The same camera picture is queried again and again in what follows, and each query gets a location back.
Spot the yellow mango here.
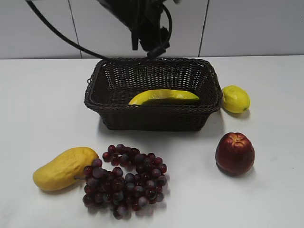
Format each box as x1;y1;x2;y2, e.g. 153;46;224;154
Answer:
33;147;99;191

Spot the purple grape bunch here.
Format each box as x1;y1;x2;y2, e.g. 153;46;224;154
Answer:
83;144;168;219

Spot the black woven basket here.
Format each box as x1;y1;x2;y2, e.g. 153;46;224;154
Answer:
84;58;223;131

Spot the yellow lemon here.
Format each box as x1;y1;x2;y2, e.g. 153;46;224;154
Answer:
222;85;250;114

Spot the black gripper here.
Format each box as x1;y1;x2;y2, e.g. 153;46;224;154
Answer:
99;0;171;53

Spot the yellow banana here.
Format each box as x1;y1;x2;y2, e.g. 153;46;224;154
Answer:
129;89;200;105

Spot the black cable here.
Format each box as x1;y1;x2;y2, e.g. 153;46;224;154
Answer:
25;0;173;60

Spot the red apple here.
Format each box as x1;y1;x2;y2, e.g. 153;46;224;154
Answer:
215;133;255;176

